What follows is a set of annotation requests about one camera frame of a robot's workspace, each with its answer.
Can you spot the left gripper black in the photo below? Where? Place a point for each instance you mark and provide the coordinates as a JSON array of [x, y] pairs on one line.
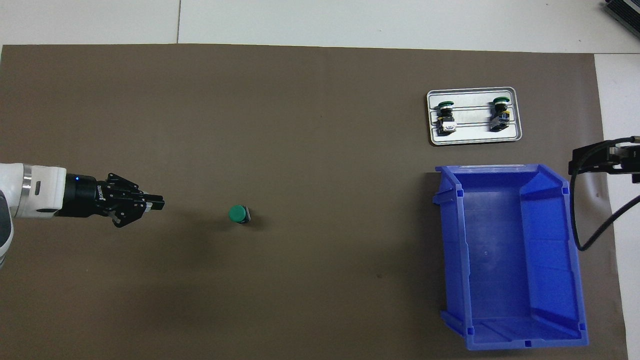
[[82, 195]]

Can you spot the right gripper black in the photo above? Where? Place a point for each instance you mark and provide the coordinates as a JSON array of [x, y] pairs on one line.
[[630, 160]]

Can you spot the green push button switch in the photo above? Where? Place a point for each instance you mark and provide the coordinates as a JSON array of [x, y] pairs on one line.
[[446, 122], [500, 120], [238, 214]]

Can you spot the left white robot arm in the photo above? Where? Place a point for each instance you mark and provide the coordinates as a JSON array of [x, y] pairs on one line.
[[40, 192]]

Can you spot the grey metal tray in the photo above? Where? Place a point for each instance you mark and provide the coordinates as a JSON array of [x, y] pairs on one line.
[[475, 139]]

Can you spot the blue plastic storage bin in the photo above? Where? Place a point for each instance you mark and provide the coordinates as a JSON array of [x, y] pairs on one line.
[[500, 250]]

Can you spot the grey ribbed device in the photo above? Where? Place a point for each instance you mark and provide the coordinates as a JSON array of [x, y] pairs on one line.
[[627, 10]]

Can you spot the brown table mat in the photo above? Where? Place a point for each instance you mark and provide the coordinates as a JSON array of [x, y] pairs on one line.
[[350, 100]]

